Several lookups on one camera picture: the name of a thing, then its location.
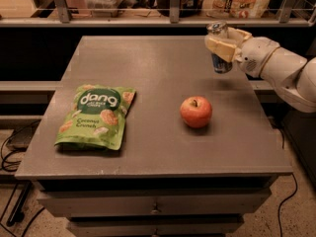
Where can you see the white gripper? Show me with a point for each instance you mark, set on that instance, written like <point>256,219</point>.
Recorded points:
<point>258,55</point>

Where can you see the silver blue redbull can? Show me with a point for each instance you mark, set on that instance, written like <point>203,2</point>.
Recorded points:
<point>217,33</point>

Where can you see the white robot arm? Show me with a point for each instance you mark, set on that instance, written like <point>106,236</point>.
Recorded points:
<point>292,76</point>

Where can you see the colourful snack bag on shelf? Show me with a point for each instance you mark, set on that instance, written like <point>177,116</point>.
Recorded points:
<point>240,9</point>

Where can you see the red apple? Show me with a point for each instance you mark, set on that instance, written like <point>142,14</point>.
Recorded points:
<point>196,111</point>

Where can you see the grey drawer cabinet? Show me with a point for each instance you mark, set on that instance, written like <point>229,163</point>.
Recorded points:
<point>204,180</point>

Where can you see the clear plastic container on shelf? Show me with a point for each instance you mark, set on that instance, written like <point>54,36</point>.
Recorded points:
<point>103,8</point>

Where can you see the green dang chips bag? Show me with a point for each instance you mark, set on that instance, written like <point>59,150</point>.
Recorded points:
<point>97,118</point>

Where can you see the round drawer knob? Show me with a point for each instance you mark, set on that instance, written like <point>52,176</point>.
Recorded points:
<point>155,210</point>

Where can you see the grey metal shelf rail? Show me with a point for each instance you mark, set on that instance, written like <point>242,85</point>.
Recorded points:
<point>143,13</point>

